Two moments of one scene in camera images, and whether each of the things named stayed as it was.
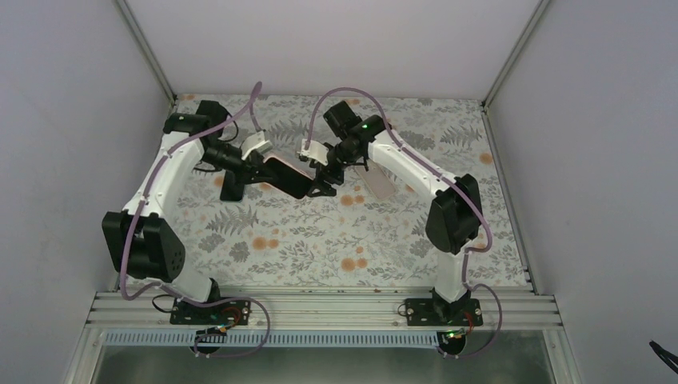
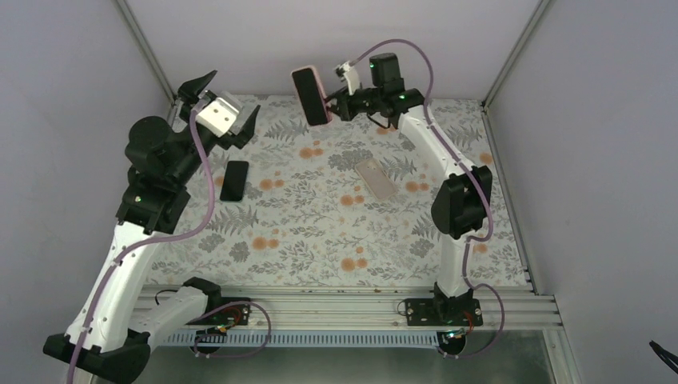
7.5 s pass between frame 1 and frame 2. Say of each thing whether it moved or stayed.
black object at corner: stayed
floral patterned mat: stayed
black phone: stayed
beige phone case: stayed
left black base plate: stayed
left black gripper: moved
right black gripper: moved
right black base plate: stayed
